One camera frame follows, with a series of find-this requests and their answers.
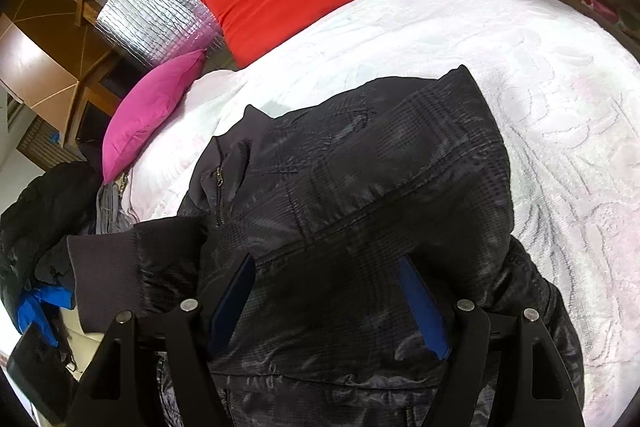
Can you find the white textured bedspread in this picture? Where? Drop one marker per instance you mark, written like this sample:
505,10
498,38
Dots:
500,72

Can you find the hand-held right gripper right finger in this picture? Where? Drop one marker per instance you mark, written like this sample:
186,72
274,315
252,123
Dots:
422,302

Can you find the black plaid jacket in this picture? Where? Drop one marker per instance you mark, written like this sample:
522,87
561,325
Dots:
345,187

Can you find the black fuzzy garment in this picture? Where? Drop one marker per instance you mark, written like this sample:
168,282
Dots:
40,227

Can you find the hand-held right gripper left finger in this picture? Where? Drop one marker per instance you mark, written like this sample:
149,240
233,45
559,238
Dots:
231,304

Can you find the blue garment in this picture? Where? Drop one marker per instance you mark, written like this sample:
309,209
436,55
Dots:
40,307

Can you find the grey zippered garment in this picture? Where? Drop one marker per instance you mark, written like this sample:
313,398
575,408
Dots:
111,207

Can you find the magenta pillow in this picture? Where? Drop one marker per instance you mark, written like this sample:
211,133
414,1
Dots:
150,112

